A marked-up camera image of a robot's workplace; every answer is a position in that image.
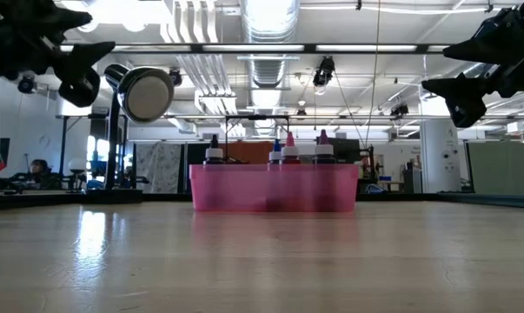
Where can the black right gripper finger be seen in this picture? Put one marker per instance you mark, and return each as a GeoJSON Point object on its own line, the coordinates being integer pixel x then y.
{"type": "Point", "coordinates": [492, 43]}
{"type": "Point", "coordinates": [466, 91]}

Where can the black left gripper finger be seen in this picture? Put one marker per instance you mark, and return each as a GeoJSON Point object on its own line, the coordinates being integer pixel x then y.
{"type": "Point", "coordinates": [81, 65]}
{"type": "Point", "coordinates": [48, 17]}

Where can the large purple food coloring bottle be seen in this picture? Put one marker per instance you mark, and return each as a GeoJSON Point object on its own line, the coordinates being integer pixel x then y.
{"type": "Point", "coordinates": [323, 150]}

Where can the large black food coloring bottle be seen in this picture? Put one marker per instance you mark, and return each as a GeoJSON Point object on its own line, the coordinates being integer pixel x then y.
{"type": "Point", "coordinates": [214, 153]}

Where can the large blue food coloring bottle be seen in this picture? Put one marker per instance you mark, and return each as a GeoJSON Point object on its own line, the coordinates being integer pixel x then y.
{"type": "Point", "coordinates": [276, 155]}

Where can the white round column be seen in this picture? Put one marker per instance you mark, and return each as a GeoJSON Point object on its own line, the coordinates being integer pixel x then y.
{"type": "Point", "coordinates": [439, 152]}

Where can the black desk lamp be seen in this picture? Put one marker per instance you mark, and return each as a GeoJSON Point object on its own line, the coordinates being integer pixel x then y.
{"type": "Point", "coordinates": [146, 93]}

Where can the white globe lamp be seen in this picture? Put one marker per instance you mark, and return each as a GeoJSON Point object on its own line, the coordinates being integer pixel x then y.
{"type": "Point", "coordinates": [77, 165]}

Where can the grey cabinet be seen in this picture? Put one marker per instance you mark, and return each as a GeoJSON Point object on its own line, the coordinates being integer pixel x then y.
{"type": "Point", "coordinates": [413, 178]}

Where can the person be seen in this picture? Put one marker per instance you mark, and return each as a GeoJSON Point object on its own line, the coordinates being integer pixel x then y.
{"type": "Point", "coordinates": [39, 167]}

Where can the patterned grey curtain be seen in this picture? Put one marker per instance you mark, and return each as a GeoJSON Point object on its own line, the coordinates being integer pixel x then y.
{"type": "Point", "coordinates": [159, 165]}

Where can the black monitor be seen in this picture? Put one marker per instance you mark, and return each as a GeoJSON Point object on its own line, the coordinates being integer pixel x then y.
{"type": "Point", "coordinates": [348, 150]}

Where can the orange board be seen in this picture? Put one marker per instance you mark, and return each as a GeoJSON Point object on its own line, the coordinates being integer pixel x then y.
{"type": "Point", "coordinates": [253, 152]}

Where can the pink plastic bin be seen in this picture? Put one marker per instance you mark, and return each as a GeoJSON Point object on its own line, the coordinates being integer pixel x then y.
{"type": "Point", "coordinates": [244, 187]}

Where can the black ceiling camera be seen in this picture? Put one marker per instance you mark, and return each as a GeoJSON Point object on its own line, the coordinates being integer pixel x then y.
{"type": "Point", "coordinates": [175, 77]}
{"type": "Point", "coordinates": [26, 84]}
{"type": "Point", "coordinates": [399, 110]}
{"type": "Point", "coordinates": [324, 69]}

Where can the green partition wall panel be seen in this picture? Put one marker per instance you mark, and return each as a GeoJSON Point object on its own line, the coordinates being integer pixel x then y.
{"type": "Point", "coordinates": [505, 167]}

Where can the silver ventilation duct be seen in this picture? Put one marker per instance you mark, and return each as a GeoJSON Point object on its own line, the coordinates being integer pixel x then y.
{"type": "Point", "coordinates": [268, 69]}

